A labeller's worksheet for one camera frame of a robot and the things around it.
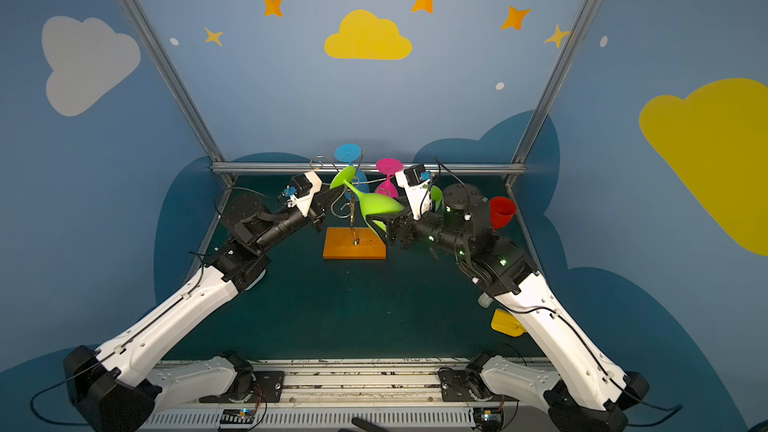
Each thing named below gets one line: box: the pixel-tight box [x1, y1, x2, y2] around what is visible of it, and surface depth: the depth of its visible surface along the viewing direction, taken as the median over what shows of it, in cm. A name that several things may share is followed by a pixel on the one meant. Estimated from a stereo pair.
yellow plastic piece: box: [490, 309, 528, 338], surface depth 86 cm
